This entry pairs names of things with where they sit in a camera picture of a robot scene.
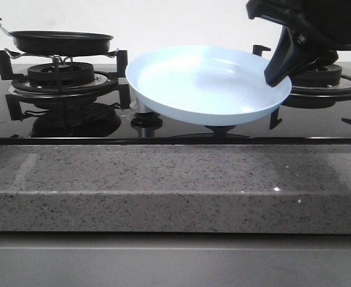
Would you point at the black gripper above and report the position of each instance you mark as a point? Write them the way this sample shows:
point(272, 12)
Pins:
point(326, 22)

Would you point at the black frying pan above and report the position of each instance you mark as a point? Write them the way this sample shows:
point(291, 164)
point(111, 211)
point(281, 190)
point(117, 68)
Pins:
point(48, 43)

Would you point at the light blue plate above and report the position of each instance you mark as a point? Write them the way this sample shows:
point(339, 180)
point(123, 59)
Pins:
point(205, 85)

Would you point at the right gas burner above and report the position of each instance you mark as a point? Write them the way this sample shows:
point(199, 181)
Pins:
point(319, 77)

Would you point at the gas burner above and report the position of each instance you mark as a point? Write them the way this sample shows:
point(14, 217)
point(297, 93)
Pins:
point(70, 74)
point(319, 77)

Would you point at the black glass cooktop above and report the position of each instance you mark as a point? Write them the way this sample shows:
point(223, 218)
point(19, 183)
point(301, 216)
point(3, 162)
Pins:
point(108, 120)

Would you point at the left black pan support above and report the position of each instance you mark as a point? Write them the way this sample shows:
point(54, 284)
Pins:
point(105, 82)

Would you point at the black pan support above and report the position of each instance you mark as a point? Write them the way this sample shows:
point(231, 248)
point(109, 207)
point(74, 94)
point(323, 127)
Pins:
point(105, 82)
point(327, 92)

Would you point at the right black pan support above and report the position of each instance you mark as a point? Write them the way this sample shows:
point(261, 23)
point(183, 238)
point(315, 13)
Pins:
point(327, 92)

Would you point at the left gas burner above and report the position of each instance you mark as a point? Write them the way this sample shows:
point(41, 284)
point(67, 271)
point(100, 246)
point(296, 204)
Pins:
point(70, 74)

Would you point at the left silver stove knob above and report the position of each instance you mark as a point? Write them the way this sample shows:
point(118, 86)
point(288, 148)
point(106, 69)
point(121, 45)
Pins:
point(138, 107)

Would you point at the grey drawer front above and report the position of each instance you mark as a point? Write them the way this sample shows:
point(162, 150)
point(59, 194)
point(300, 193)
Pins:
point(173, 260)

